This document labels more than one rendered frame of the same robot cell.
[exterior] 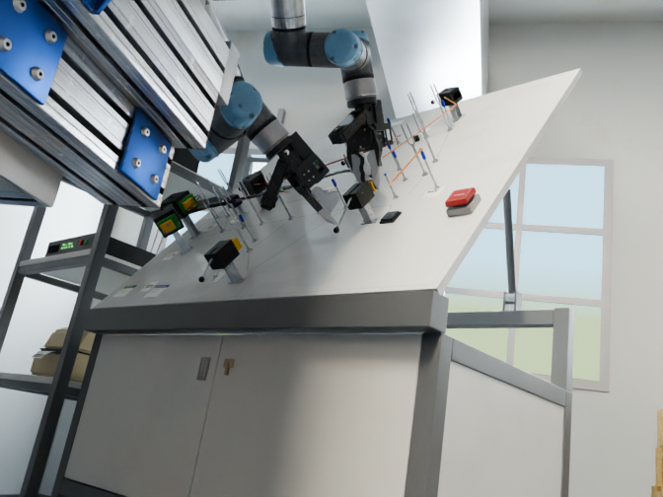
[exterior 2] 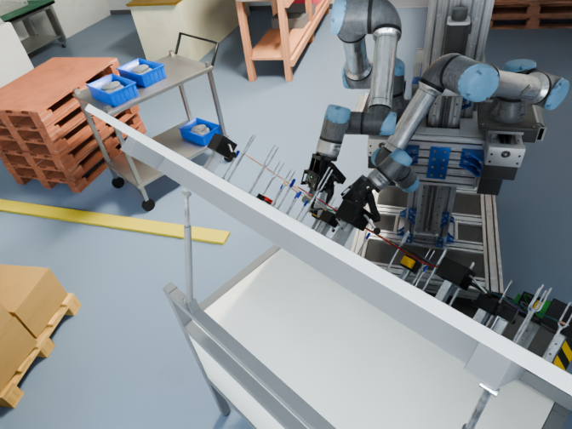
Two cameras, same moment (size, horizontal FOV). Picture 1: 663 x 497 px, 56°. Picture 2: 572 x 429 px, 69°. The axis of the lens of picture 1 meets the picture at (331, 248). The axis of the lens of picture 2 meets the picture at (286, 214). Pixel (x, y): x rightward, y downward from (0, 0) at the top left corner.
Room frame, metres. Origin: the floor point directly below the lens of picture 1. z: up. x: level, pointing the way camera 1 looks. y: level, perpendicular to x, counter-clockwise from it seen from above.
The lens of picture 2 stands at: (2.45, -0.05, 2.11)
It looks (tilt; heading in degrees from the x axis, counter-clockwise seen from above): 41 degrees down; 186
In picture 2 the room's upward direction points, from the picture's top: 8 degrees counter-clockwise
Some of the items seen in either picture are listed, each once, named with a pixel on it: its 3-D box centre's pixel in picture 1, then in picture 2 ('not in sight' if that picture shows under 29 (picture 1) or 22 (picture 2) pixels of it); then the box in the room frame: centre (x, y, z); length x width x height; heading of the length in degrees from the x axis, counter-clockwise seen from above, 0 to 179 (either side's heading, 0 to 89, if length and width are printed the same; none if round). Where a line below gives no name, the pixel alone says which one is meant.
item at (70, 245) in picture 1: (111, 261); not in sight; (2.17, 0.76, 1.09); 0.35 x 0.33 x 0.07; 47
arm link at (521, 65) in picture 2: not in sight; (517, 77); (0.80, 0.78, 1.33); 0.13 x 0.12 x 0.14; 25
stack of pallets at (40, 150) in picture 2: not in sight; (69, 121); (-1.11, -2.36, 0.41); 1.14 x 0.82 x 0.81; 163
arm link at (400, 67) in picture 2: not in sight; (389, 74); (0.65, 0.30, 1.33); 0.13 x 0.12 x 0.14; 76
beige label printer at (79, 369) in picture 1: (95, 356); not in sight; (2.14, 0.72, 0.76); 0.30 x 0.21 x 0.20; 140
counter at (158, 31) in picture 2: not in sight; (197, 9); (-4.48, -1.71, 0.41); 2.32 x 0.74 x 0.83; 164
